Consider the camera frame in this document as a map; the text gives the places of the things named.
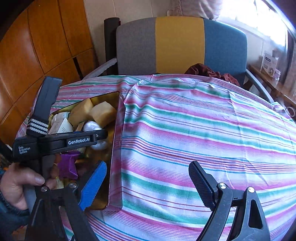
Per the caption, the large white tea box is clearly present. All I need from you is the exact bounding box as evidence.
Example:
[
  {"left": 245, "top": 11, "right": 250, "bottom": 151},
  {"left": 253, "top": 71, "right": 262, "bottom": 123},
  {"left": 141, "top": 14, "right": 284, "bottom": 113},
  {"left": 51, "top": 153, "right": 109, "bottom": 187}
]
[{"left": 48, "top": 118, "right": 74, "bottom": 135}]

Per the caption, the small white ball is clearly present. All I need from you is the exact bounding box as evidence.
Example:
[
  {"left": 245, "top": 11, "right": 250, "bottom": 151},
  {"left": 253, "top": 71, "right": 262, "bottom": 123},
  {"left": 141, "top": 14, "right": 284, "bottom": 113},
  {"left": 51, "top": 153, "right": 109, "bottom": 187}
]
[{"left": 83, "top": 121, "right": 108, "bottom": 151}]

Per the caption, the yellow sponge cake block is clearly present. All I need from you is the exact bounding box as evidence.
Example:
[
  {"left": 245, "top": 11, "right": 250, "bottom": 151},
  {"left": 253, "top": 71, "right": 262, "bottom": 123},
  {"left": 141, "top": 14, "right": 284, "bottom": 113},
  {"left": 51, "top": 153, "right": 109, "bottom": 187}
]
[{"left": 68, "top": 98, "right": 93, "bottom": 128}]

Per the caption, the small yellow sponge wedge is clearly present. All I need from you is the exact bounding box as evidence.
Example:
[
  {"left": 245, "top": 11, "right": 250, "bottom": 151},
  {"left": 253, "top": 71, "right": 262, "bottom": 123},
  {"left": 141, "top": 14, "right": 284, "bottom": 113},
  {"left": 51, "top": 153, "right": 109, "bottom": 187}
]
[{"left": 89, "top": 101, "right": 117, "bottom": 128}]

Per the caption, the person's left hand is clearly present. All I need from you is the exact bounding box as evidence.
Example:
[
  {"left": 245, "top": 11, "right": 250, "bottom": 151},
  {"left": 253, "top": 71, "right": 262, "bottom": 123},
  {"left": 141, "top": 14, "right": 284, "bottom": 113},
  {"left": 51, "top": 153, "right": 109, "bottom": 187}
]
[{"left": 0, "top": 153, "right": 61, "bottom": 211}]

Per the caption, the striped bed sheet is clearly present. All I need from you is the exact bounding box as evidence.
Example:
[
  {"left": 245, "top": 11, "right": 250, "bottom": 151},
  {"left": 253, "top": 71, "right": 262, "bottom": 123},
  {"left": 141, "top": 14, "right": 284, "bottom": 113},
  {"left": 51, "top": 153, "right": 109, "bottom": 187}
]
[{"left": 16, "top": 74, "right": 296, "bottom": 241}]

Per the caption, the gold tin tray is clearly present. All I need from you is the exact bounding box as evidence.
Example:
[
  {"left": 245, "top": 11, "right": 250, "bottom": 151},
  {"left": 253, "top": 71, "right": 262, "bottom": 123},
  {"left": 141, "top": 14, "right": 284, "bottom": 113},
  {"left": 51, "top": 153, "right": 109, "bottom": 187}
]
[{"left": 49, "top": 91, "right": 125, "bottom": 210}]

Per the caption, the wooden wardrobe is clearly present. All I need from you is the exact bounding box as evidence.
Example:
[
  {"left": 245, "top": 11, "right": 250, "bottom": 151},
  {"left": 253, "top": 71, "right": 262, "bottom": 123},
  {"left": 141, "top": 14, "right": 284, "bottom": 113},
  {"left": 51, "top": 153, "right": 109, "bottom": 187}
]
[{"left": 1, "top": 1, "right": 98, "bottom": 145}]

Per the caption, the maroon cloth on chair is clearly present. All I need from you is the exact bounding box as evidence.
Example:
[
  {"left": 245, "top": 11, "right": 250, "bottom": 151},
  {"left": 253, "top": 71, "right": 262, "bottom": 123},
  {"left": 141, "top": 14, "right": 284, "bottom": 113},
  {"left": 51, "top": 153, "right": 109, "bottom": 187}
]
[{"left": 185, "top": 63, "right": 240, "bottom": 87}]

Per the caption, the wooden side table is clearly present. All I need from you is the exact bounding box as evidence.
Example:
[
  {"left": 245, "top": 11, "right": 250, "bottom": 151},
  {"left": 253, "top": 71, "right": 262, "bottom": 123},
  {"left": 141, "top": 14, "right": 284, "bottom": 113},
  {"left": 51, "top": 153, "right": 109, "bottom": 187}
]
[{"left": 248, "top": 65, "right": 295, "bottom": 108}]

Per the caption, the white product box on table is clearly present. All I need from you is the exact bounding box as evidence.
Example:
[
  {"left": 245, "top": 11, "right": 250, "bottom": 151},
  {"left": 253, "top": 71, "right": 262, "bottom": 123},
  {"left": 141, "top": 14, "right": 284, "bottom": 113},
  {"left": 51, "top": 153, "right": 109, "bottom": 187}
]
[{"left": 261, "top": 51, "right": 281, "bottom": 79}]

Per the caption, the grey yellow blue armchair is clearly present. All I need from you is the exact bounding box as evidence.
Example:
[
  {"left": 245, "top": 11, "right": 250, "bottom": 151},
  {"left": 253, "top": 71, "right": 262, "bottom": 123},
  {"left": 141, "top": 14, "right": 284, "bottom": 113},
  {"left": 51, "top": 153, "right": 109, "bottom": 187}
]
[{"left": 85, "top": 16, "right": 273, "bottom": 103}]

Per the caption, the black rolled mat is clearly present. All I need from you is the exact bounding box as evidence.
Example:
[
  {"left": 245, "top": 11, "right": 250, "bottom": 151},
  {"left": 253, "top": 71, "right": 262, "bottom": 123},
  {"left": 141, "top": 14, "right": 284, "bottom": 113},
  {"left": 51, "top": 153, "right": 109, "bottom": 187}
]
[{"left": 104, "top": 17, "right": 121, "bottom": 62}]

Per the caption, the pink patterned curtain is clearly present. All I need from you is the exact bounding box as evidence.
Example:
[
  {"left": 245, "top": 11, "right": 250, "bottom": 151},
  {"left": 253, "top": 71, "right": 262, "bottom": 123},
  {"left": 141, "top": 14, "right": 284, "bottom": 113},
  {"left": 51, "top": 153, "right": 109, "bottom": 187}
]
[{"left": 167, "top": 0, "right": 223, "bottom": 21}]

